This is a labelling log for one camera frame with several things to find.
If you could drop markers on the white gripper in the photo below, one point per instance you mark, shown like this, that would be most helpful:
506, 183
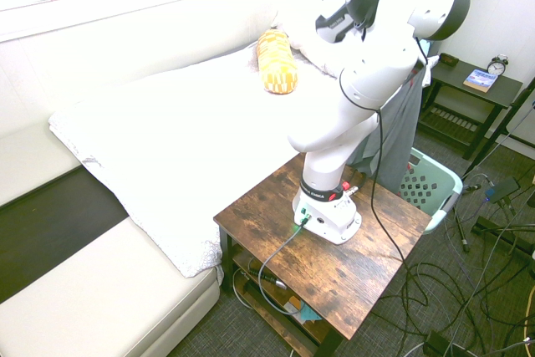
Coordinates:
431, 68

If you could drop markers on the grey shorts with red trim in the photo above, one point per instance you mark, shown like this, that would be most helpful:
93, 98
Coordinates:
399, 135

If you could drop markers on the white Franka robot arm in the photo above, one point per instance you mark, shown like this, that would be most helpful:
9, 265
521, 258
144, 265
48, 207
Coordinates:
334, 156

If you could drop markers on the mint green laundry basket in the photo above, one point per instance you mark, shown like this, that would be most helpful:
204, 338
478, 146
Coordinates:
434, 190

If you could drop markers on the small black box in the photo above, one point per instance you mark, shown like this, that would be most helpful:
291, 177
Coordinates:
449, 59

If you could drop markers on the black nightstand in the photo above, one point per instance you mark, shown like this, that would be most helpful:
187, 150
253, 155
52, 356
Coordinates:
472, 98

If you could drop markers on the blue paperback book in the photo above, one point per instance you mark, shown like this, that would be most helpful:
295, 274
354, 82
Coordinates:
480, 80

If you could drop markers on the black alarm clock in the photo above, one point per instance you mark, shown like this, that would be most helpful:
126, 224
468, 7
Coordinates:
497, 66

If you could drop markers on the white bed pillow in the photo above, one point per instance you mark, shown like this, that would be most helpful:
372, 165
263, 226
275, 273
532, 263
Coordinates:
309, 43

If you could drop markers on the black power adapter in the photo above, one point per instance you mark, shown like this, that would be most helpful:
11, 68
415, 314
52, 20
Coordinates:
503, 190

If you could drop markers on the yellow patterned bolster pillow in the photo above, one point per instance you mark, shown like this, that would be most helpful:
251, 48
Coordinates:
276, 64

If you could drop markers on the rustic wooden side table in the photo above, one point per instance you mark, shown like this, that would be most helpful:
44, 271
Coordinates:
334, 273

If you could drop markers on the white bed blanket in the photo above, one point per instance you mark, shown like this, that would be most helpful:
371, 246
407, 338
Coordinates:
175, 139

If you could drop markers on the teal paper item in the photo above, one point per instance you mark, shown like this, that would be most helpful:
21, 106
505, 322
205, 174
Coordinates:
310, 314

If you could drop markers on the cream upholstered bench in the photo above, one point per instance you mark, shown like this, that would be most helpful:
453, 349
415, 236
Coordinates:
29, 160
104, 298

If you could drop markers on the black camera tripod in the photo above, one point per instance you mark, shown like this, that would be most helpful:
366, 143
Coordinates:
501, 127

